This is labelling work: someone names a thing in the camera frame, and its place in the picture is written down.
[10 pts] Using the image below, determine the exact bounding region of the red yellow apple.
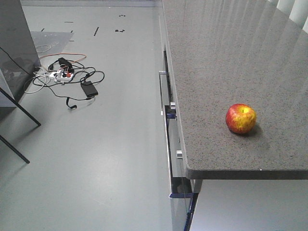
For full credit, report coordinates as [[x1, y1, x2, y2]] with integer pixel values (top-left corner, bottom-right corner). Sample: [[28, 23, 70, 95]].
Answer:
[[225, 103, 257, 134]]

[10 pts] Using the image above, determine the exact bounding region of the chrome round knob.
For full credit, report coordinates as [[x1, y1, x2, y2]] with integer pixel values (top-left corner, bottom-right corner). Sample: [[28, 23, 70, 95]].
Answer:
[[170, 102, 176, 110], [176, 150, 183, 159]]

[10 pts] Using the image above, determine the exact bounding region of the chrome round knob lower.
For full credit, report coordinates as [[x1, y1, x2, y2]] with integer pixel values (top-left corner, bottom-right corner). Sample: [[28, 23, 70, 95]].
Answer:
[[176, 150, 183, 159]]

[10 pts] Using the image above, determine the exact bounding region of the black laptop power brick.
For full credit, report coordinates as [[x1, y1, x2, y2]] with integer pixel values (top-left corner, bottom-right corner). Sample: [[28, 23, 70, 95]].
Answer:
[[80, 81, 98, 98]]

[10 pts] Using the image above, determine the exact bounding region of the grey stone kitchen counter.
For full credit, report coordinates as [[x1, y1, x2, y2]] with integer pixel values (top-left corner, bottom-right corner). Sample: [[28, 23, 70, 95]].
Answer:
[[158, 0, 308, 231]]

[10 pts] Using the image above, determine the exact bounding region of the white power strip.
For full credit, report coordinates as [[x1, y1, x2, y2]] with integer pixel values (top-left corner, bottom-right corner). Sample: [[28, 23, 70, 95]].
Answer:
[[49, 70, 74, 82]]

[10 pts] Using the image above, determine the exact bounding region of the grey floor mat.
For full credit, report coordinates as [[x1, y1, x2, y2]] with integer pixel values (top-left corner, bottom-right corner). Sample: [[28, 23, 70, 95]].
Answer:
[[30, 31, 74, 56]]

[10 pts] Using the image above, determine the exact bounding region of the dark grey cabinet panel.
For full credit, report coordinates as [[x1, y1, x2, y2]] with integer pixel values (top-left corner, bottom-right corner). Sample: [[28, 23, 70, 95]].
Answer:
[[0, 0, 39, 114]]

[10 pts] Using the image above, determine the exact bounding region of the chrome drawer handle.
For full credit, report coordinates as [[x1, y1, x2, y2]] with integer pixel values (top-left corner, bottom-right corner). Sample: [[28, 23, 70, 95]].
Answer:
[[158, 70, 166, 115]]

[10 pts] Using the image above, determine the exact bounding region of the black power cable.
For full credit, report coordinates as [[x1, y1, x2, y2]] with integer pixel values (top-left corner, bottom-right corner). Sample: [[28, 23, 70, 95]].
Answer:
[[33, 67, 105, 110]]

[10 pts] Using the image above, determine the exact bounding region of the orange cable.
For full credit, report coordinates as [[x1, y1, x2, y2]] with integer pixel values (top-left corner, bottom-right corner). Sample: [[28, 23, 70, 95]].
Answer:
[[39, 53, 87, 64]]

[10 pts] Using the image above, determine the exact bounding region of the white cable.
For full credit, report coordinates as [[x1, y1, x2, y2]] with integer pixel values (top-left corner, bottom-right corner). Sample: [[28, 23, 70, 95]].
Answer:
[[24, 66, 51, 94]]

